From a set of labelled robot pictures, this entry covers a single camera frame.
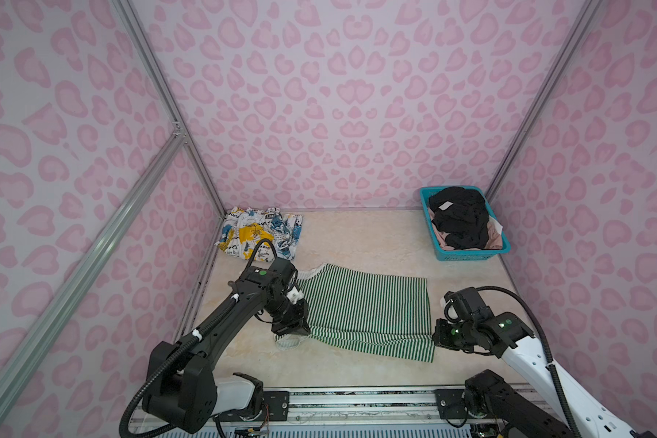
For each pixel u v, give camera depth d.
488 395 0.62
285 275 0.68
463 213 1.02
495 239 0.97
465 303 0.61
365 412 0.72
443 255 0.98
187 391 0.40
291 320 0.68
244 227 1.10
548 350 0.48
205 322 0.47
